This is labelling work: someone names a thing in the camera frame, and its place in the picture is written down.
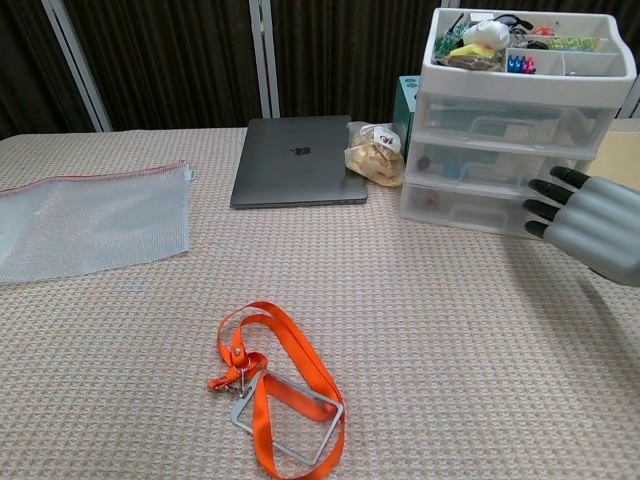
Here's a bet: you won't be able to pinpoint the grey closed laptop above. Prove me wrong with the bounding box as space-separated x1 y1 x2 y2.
229 114 370 210

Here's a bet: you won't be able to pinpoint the clear metal-framed badge holder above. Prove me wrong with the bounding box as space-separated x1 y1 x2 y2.
229 372 346 466

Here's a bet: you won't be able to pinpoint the white crumpled bag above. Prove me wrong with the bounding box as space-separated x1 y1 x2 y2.
462 20 511 50

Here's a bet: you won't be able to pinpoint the tan manila folder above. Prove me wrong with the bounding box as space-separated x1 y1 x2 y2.
584 130 640 192

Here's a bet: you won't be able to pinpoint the clear bag of snacks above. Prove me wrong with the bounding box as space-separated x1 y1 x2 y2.
342 121 406 189

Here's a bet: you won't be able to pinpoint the beige woven tablecloth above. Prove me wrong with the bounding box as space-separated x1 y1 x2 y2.
0 117 640 480

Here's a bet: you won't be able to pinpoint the right black-fingered grey robot hand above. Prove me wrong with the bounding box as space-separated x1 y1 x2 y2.
522 166 640 288

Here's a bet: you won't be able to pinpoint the clear highest drawer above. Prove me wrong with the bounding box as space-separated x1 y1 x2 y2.
413 92 616 151

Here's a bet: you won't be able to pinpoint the blue and pink cylinders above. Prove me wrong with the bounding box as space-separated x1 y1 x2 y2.
505 54 536 75

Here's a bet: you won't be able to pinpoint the teal cardboard box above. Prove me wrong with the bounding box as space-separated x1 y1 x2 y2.
392 75 424 146

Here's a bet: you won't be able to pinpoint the clear middle drawer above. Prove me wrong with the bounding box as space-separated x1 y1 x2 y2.
405 137 594 199

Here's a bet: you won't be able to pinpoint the green and blue packet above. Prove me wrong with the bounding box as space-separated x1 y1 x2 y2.
547 36 609 52

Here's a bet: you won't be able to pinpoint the white drawer organizer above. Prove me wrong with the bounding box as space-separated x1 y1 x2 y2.
399 7 637 236

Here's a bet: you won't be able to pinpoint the clear mesh zipper pouch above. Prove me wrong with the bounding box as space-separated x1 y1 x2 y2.
0 159 197 285

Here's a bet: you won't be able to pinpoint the white partition post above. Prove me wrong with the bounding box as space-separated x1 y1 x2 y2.
42 0 112 133
248 0 281 119

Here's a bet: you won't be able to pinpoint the yellow small item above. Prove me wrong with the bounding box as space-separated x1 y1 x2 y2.
449 43 494 59

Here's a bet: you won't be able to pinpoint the black keys bundle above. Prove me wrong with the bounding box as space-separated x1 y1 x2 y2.
509 29 549 50

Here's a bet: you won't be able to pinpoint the brown patterned item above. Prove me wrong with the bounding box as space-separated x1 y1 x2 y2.
433 55 503 74

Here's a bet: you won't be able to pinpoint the green printed strips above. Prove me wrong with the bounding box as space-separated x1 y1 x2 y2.
434 17 469 54

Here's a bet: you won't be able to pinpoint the clear lowest drawer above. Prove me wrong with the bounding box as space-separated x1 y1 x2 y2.
399 180 551 236

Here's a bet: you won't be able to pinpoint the orange lanyard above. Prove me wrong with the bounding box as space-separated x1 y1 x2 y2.
207 300 347 479

